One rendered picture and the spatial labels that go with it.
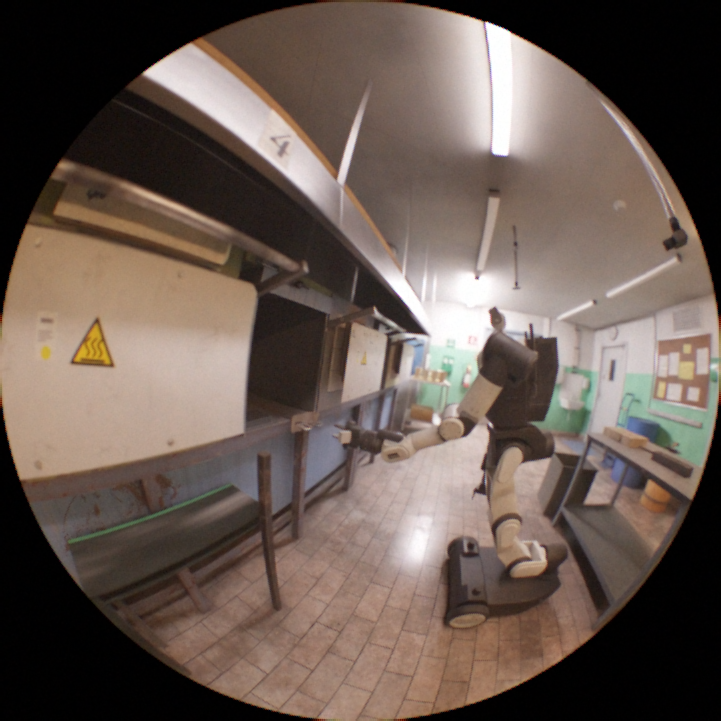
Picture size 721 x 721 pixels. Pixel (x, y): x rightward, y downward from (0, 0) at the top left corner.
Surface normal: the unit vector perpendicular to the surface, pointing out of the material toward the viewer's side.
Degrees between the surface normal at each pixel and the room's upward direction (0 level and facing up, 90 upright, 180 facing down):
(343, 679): 0
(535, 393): 94
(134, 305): 90
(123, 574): 0
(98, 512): 90
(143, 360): 90
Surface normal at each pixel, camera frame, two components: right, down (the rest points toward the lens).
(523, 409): -0.57, 0.22
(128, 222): 0.92, 0.15
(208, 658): 0.14, -0.99
